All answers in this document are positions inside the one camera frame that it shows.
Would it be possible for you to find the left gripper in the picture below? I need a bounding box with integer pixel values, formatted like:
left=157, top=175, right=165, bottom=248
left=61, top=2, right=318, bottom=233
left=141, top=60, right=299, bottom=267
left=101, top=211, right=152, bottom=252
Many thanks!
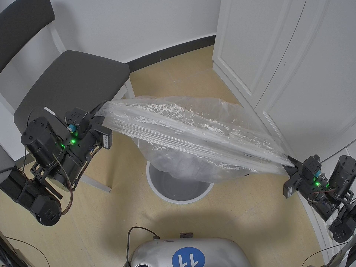
left=62, top=116, right=113, bottom=164

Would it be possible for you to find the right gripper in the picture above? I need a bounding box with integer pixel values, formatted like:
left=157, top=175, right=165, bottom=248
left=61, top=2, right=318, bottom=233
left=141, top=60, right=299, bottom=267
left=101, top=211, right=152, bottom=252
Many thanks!
left=283, top=167, right=330, bottom=205

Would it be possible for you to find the clear plastic bag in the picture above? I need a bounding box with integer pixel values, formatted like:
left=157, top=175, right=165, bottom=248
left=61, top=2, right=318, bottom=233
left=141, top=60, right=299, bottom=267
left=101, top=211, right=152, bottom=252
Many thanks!
left=95, top=95, right=296, bottom=183

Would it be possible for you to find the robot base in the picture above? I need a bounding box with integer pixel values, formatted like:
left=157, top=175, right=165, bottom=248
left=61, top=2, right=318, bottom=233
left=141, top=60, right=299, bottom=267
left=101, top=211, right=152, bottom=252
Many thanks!
left=124, top=233, right=251, bottom=267

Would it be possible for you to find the white trash bin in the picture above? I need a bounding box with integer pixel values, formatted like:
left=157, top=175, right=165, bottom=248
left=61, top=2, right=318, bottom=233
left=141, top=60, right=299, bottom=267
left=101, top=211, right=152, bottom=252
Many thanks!
left=146, top=160, right=215, bottom=204

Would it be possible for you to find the grey and white chair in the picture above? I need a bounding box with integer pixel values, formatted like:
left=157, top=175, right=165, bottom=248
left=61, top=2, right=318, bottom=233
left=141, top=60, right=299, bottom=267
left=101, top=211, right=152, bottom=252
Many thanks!
left=0, top=0, right=137, bottom=193

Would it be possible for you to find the white wardrobe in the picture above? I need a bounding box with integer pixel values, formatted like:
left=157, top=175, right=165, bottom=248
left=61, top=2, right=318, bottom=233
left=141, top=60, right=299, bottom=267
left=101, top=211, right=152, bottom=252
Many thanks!
left=212, top=0, right=356, bottom=261

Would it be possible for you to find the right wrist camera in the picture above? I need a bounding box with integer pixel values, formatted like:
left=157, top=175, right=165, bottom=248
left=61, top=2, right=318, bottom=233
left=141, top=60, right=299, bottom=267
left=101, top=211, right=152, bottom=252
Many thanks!
left=303, top=155, right=323, bottom=182

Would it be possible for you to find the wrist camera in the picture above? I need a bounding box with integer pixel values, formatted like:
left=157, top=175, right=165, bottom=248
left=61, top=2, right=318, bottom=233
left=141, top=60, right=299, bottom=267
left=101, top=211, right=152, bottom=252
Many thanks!
left=303, top=155, right=323, bottom=182
left=64, top=107, right=92, bottom=135

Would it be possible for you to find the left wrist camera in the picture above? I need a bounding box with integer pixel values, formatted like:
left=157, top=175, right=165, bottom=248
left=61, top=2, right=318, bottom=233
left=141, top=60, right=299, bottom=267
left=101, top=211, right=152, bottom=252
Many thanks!
left=64, top=107, right=92, bottom=135

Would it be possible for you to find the black cable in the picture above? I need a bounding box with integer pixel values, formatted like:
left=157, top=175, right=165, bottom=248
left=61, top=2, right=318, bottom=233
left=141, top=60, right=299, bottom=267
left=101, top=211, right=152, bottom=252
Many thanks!
left=126, top=226, right=160, bottom=267

